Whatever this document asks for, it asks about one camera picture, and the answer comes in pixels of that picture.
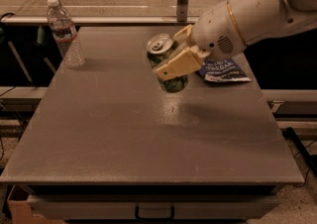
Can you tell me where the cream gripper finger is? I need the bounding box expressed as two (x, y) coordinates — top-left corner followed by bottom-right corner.
(153, 46), (210, 80)
(173, 25), (194, 47)

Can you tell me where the green soda can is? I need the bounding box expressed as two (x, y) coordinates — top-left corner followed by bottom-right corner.
(147, 34), (188, 93)

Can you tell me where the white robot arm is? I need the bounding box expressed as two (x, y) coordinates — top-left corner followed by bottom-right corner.
(153, 0), (317, 80)

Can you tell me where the blue chip bag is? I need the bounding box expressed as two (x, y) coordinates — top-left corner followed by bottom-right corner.
(197, 58), (251, 82)

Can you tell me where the clear plastic water bottle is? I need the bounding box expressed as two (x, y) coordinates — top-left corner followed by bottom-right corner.
(47, 0), (85, 68)

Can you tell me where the grey table drawer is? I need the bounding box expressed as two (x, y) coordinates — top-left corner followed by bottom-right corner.
(27, 195), (278, 221)

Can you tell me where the cardboard box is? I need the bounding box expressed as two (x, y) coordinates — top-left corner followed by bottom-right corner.
(7, 185), (63, 224)

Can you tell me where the black drawer handle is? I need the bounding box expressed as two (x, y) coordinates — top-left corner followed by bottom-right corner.
(135, 202), (174, 221)

